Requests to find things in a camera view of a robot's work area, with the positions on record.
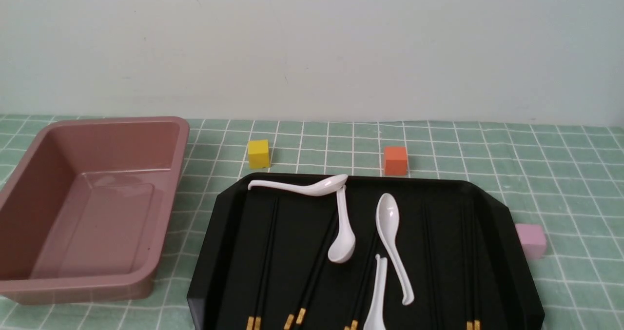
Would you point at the black chopstick centre left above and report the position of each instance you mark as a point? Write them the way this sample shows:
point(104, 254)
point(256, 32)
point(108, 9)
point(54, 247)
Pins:
point(350, 313)

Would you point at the black chopstick far left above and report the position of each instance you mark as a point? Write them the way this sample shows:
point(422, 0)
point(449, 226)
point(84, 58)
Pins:
point(251, 318)

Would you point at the green checkered tablecloth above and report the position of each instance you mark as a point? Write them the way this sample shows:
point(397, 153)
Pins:
point(568, 179)

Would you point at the white spoon centre hanging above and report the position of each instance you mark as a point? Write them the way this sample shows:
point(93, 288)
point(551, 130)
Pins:
point(342, 247)

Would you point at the black chopstick diagonal left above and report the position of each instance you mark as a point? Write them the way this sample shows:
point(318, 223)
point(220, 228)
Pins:
point(312, 271)

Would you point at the orange cube block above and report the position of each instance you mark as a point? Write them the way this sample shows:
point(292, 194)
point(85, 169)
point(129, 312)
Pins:
point(395, 161)

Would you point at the black chopstick right inner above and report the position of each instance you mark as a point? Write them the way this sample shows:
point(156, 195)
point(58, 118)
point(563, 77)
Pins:
point(467, 269)

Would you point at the black chopstick centre right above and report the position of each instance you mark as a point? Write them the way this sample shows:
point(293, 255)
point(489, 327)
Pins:
point(359, 308)

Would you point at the black chopstick diagonal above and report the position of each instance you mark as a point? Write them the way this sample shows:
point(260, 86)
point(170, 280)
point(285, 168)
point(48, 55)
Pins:
point(312, 271)
point(319, 271)

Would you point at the black chopstick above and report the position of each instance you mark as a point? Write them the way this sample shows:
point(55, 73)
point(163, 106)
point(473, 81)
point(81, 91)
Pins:
point(263, 286)
point(476, 297)
point(467, 269)
point(251, 318)
point(359, 308)
point(350, 313)

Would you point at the yellow cube block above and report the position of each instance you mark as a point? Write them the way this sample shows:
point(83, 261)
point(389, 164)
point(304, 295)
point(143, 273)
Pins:
point(258, 154)

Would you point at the white spoon top horizontal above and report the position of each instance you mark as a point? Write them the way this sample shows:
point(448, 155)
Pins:
point(321, 188)

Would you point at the white spoon bottom centre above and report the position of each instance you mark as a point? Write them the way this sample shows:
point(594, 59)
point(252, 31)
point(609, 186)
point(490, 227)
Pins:
point(375, 319)

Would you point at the black rectangular tray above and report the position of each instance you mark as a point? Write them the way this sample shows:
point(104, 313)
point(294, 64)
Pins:
point(429, 239)

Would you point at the black chopstick diagonal right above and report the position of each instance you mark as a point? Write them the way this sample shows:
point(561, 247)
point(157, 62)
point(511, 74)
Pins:
point(319, 271)

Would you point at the pink plastic bin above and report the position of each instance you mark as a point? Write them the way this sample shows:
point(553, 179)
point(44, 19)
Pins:
point(84, 215)

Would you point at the black chopstick right outer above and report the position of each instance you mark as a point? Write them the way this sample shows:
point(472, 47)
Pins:
point(476, 297)

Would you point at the white spoon right diagonal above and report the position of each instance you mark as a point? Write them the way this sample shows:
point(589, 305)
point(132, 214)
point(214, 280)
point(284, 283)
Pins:
point(387, 223)

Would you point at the pink cube block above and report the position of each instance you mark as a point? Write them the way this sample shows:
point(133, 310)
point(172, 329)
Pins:
point(533, 240)

